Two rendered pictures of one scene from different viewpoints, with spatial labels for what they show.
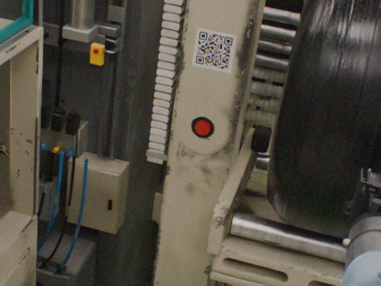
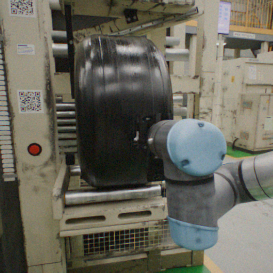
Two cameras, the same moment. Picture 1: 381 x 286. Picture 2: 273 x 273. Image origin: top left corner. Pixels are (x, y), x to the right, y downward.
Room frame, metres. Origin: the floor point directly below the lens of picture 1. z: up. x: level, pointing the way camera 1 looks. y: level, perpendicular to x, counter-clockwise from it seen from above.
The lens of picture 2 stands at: (0.40, -0.03, 1.25)
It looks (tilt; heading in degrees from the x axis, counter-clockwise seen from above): 11 degrees down; 337
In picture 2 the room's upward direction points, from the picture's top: straight up
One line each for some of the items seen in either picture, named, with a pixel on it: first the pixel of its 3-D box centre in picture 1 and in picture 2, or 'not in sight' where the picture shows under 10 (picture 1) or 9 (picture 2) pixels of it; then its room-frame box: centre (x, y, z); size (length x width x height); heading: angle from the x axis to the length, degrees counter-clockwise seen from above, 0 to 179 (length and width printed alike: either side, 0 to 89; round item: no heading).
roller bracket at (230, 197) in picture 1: (237, 185); (63, 183); (1.31, -0.11, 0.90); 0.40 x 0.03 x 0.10; 169
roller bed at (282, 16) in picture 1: (259, 58); (59, 130); (1.69, -0.14, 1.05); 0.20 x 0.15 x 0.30; 79
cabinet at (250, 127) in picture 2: not in sight; (262, 122); (3.98, -4.53, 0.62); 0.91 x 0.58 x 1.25; 88
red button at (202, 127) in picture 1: (203, 126); (34, 149); (1.24, -0.02, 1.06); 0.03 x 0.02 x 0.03; 79
